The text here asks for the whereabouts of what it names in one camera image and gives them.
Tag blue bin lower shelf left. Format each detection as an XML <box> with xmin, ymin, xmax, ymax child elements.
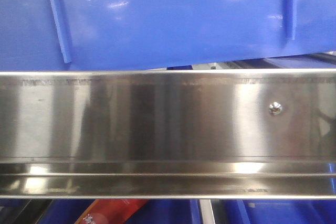
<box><xmin>39</xmin><ymin>199</ymin><xmax>202</xmax><ymax>223</ymax></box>

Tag white divider post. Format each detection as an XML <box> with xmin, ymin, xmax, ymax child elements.
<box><xmin>199</xmin><ymin>199</ymin><xmax>215</xmax><ymax>224</ymax></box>

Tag stainless steel shelf rail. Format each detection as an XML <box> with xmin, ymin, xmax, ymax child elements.
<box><xmin>1</xmin><ymin>69</ymin><xmax>335</xmax><ymax>199</ymax></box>

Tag red printed package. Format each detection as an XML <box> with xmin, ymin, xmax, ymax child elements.
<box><xmin>75</xmin><ymin>199</ymin><xmax>148</xmax><ymax>224</ymax></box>

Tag blue bin lower shelf right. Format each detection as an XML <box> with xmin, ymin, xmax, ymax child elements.
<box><xmin>212</xmin><ymin>199</ymin><xmax>335</xmax><ymax>223</ymax></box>

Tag large blue plastic bin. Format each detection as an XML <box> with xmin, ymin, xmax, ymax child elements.
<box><xmin>1</xmin><ymin>0</ymin><xmax>335</xmax><ymax>71</ymax></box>

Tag blue bin shelf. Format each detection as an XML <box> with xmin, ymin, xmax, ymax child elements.
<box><xmin>212</xmin><ymin>199</ymin><xmax>335</xmax><ymax>223</ymax></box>
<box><xmin>39</xmin><ymin>199</ymin><xmax>202</xmax><ymax>223</ymax></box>

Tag silver screw on rail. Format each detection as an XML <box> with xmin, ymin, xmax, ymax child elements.
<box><xmin>269</xmin><ymin>101</ymin><xmax>283</xmax><ymax>115</ymax></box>

